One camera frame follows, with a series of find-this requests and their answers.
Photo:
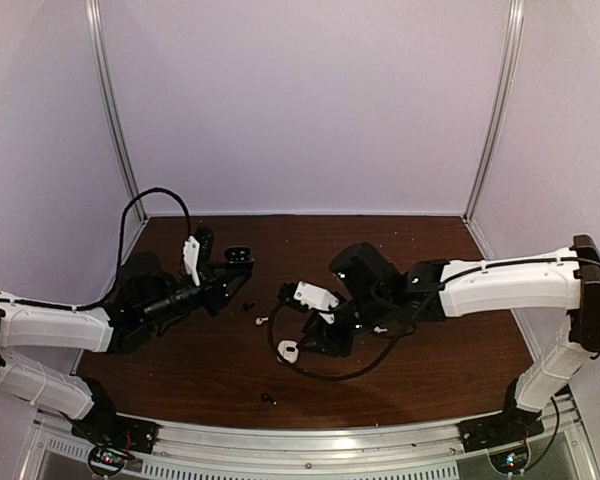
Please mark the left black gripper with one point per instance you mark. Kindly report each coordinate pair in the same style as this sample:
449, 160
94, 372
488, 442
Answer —
213, 282

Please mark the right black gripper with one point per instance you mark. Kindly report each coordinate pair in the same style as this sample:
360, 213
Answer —
331, 343

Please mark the black earbud charging case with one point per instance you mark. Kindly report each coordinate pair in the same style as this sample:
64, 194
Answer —
238, 255

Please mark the white earbud charging case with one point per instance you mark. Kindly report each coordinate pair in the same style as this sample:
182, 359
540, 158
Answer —
288, 351

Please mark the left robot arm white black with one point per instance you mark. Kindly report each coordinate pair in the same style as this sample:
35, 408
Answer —
147, 302

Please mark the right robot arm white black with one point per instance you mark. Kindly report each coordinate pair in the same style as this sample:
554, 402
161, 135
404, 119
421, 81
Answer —
434, 291

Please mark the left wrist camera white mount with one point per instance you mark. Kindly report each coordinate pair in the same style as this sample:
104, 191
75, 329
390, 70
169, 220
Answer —
197, 251

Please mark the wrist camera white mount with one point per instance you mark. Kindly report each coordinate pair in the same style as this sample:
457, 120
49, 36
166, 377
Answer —
197, 251
303, 297

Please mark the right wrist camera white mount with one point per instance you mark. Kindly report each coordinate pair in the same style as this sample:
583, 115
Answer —
303, 297

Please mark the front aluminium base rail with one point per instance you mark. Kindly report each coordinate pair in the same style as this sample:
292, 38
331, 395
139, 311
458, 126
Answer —
430, 450

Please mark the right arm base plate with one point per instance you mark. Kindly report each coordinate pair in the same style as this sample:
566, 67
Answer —
500, 429

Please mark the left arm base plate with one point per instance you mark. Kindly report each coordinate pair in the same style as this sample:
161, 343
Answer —
117, 432

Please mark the left aluminium frame post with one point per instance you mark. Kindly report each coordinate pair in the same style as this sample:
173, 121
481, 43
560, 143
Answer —
112, 114

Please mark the aluminium frame post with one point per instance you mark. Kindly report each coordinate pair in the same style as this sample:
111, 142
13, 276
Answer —
112, 114
509, 61

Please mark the right aluminium frame post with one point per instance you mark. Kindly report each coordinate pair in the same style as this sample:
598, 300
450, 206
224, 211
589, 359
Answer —
509, 61

